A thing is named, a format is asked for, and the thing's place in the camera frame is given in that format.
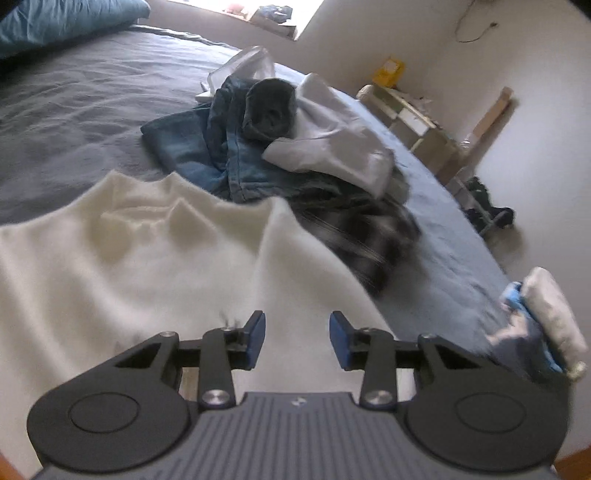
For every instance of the light blue cloth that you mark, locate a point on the light blue cloth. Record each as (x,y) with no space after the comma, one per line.
(517,300)

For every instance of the dark plaid garment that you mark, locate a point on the dark plaid garment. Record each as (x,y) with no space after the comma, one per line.
(369,230)

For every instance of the white garment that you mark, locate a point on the white garment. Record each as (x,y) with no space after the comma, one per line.
(341,143)

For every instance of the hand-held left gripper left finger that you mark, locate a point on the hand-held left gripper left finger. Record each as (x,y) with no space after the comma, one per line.
(256,339)

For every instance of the dark grey garment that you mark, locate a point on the dark grey garment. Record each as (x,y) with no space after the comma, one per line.
(270,108)

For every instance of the cream fleece garment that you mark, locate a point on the cream fleece garment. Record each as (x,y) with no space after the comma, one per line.
(138,267)

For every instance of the folded beige cloth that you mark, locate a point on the folded beige cloth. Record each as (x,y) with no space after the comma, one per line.
(551,314)

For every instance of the wooden plank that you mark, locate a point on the wooden plank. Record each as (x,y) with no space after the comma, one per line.
(491,115)

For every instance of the dark items on windowsill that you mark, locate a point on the dark items on windowsill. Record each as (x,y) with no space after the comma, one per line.
(274,18)

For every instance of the blue pillows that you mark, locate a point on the blue pillows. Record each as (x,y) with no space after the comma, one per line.
(60,23)

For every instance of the yellow box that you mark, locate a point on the yellow box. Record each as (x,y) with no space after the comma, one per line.
(388,73)

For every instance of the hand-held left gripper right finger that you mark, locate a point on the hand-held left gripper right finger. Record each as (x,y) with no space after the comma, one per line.
(339,341)

